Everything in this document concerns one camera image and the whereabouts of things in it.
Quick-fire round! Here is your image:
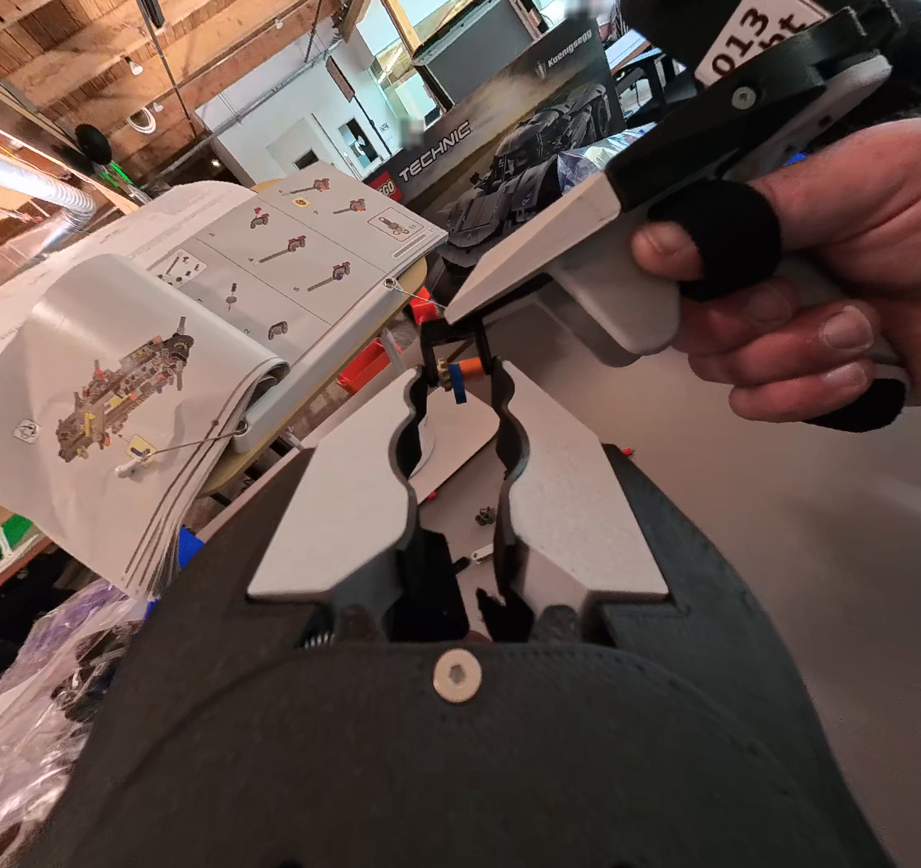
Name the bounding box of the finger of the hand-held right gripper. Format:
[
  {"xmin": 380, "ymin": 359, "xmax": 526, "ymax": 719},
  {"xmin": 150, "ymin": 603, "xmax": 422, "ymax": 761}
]
[{"xmin": 443, "ymin": 172, "xmax": 627, "ymax": 328}]

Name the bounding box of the dark printed toy set box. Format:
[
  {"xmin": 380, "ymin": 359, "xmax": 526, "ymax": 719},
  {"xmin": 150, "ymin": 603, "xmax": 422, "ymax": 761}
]
[{"xmin": 362, "ymin": 19, "xmax": 627, "ymax": 297}]

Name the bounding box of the red plastic tray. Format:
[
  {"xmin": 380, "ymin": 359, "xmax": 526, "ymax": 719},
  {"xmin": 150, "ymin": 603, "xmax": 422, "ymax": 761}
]
[{"xmin": 337, "ymin": 339, "xmax": 393, "ymax": 396}]

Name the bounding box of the white instruction booklet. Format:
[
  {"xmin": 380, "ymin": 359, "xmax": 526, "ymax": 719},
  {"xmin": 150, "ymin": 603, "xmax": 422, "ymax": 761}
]
[{"xmin": 0, "ymin": 177, "xmax": 449, "ymax": 599}]

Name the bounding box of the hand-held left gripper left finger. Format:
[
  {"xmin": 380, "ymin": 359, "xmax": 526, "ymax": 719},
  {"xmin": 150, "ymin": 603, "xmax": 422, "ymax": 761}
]
[{"xmin": 247, "ymin": 366, "xmax": 429, "ymax": 604}]

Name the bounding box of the pile of clear parts bags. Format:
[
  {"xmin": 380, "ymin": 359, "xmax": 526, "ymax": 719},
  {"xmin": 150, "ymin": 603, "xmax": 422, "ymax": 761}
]
[{"xmin": 0, "ymin": 580, "xmax": 155, "ymax": 855}]

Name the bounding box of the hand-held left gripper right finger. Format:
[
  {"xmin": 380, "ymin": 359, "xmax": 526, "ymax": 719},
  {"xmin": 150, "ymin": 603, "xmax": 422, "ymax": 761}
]
[{"xmin": 491, "ymin": 359, "xmax": 672, "ymax": 605}]

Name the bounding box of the small toy gear subassembly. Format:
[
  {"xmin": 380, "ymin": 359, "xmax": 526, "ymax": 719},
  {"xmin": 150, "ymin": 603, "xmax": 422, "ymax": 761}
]
[{"xmin": 419, "ymin": 317, "xmax": 497, "ymax": 405}]

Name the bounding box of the person's right hand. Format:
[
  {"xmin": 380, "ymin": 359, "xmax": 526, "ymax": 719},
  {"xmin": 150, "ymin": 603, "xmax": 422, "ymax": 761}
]
[{"xmin": 632, "ymin": 122, "xmax": 921, "ymax": 423}]

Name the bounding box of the silver air duct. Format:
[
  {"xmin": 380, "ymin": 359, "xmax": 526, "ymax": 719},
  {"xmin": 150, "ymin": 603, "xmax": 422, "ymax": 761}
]
[{"xmin": 0, "ymin": 154, "xmax": 98, "ymax": 216}]

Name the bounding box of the grey equipment case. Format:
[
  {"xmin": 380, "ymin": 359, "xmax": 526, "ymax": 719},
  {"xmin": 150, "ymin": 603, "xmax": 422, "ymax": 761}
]
[{"xmin": 410, "ymin": 0, "xmax": 545, "ymax": 112}]

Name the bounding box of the white book stand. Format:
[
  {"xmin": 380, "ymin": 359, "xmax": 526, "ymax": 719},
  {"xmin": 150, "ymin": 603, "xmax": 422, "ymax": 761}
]
[{"xmin": 115, "ymin": 257, "xmax": 505, "ymax": 502}]

